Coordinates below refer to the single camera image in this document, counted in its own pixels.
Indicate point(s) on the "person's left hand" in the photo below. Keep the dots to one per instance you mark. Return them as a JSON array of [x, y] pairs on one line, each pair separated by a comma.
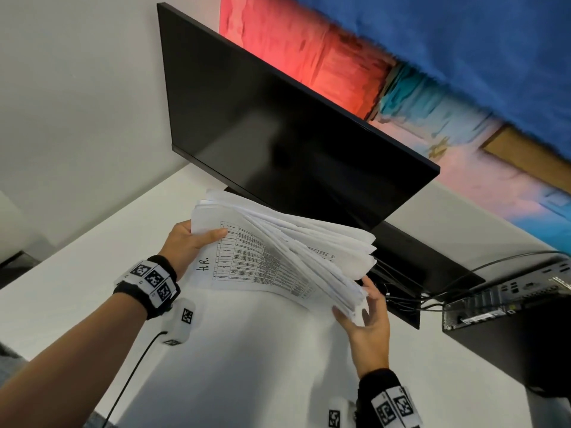
[[180, 251]]

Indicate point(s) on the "person's right hand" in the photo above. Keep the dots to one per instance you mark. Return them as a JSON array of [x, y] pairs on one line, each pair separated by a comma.
[[370, 334]]

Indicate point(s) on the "person's right thumb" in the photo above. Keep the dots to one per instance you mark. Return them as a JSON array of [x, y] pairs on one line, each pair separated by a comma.
[[345, 320]]

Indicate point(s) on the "person's left thumb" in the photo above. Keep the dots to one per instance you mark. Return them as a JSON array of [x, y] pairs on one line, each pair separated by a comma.
[[212, 236]]

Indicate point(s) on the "stack of printed paper sheets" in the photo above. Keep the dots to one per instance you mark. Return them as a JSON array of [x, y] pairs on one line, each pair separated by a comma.
[[276, 249]]

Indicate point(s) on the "person's left forearm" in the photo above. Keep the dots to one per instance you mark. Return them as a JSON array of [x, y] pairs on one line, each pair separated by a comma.
[[67, 369]]

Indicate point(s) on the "black marker wristband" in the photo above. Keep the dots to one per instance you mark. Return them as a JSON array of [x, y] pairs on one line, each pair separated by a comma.
[[149, 280], [388, 403]]

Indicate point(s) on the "black monitor stand base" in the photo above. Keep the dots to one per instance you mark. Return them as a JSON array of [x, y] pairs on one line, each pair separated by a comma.
[[428, 262]]

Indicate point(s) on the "black computer monitor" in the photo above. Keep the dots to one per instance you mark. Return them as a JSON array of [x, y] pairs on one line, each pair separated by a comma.
[[285, 129]]

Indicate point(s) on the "black desktop computer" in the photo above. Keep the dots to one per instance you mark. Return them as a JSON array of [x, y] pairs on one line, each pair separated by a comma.
[[522, 334]]

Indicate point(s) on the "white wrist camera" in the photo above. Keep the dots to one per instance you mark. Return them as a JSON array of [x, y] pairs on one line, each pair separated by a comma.
[[341, 414], [180, 320]]

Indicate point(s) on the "colourful wall painting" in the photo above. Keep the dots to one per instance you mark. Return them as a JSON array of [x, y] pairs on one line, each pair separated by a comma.
[[446, 62]]

